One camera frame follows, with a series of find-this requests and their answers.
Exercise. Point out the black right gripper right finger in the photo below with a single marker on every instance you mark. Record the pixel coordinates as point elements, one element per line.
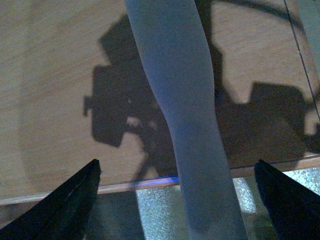
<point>294,209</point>

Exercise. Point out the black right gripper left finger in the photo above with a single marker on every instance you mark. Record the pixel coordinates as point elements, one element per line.
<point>63,214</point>

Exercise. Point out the wooden nightstand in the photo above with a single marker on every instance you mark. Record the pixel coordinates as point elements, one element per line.
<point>73,89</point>

